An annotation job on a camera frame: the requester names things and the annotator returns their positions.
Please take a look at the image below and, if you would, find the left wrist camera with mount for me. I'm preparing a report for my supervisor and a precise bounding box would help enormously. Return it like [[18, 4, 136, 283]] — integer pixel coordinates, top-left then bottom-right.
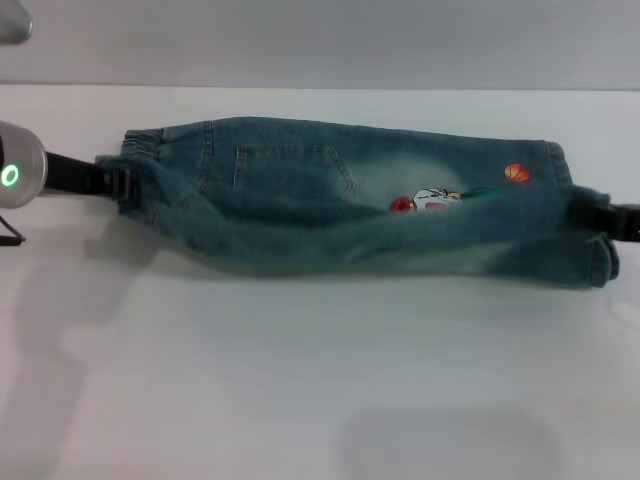
[[0, 0, 34, 46]]

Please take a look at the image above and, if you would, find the blue denim shorts basketball print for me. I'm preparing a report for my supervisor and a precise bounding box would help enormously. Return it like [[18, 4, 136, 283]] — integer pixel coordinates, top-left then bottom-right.
[[97, 117, 621, 291]]

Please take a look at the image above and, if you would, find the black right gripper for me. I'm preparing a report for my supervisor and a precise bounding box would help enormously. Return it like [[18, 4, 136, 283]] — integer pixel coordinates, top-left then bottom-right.
[[569, 197, 640, 244]]

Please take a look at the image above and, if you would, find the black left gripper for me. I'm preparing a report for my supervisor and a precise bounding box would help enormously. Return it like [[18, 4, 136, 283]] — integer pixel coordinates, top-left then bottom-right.
[[44, 149, 140, 202]]

